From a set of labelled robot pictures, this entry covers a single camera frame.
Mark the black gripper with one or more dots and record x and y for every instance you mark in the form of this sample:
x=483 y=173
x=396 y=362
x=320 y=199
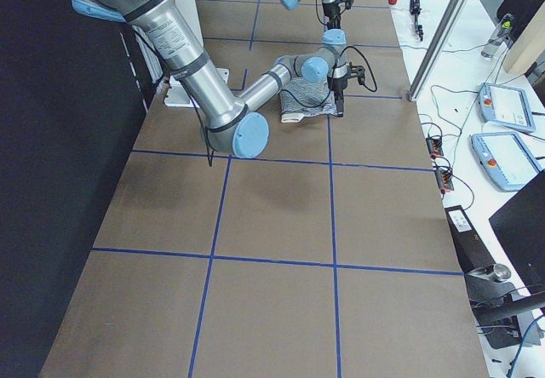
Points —
x=338 y=84
x=331 y=11

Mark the navy white striped polo shirt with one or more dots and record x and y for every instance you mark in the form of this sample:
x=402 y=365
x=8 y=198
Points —
x=300 y=99

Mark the black orange connector strip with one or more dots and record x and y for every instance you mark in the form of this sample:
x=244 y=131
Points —
x=442 y=168

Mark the brown paper table cover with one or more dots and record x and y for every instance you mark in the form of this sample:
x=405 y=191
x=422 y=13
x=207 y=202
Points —
x=329 y=255

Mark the clear water bottle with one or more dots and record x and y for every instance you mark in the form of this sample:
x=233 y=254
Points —
x=498 y=36

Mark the upper teach pendant tablet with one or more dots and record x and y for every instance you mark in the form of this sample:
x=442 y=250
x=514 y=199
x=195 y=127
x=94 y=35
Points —
x=506 y=106

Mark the teach pendant tablet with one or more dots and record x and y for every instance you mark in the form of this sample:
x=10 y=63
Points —
x=506 y=159
x=506 y=106

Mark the lower teach pendant tablet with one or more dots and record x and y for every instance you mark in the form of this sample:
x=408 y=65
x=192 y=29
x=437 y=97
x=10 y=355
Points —
x=506 y=159

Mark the black monitor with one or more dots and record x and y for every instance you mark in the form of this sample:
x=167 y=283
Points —
x=519 y=228

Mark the black camera tripod head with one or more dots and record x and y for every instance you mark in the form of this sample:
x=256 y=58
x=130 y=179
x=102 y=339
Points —
x=415 y=11

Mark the aluminium profile post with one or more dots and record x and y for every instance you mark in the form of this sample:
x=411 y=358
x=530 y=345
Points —
x=452 y=13

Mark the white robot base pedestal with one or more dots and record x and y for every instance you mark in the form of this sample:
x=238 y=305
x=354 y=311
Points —
x=206 y=86

